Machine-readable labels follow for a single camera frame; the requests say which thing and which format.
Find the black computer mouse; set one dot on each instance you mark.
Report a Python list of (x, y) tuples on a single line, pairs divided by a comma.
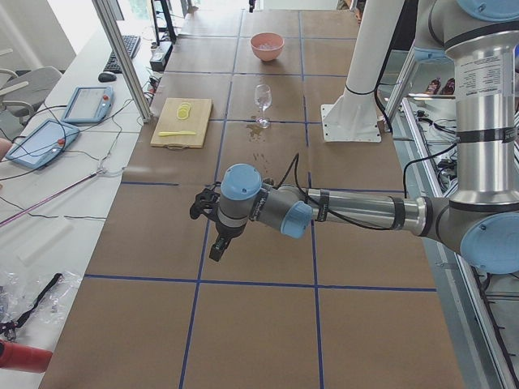
[(105, 77)]

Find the clear wine glass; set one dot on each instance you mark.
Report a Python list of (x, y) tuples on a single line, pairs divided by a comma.
[(263, 100)]

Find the pink bowl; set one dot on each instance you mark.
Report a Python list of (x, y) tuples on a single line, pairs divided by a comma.
[(267, 56)]

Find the red fire extinguisher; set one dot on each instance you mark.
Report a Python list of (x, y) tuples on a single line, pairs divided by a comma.
[(24, 358)]

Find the clear ice cube pile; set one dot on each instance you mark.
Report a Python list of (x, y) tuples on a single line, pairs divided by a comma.
[(267, 45)]

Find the aluminium frame post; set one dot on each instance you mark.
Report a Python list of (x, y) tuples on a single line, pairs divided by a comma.
[(109, 23)]

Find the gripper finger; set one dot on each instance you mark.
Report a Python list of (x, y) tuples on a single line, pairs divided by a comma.
[(218, 248)]

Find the blue teach pendant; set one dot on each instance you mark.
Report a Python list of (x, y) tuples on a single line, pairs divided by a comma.
[(44, 144), (88, 105)]

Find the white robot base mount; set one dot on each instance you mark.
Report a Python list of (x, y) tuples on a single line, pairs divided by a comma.
[(353, 117)]

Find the yellow plastic knife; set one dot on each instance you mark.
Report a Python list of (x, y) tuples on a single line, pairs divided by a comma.
[(177, 133)]

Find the bamboo cutting board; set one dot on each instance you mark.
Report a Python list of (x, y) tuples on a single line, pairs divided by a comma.
[(198, 121)]

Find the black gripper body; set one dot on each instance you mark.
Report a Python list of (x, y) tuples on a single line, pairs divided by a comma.
[(227, 232)]

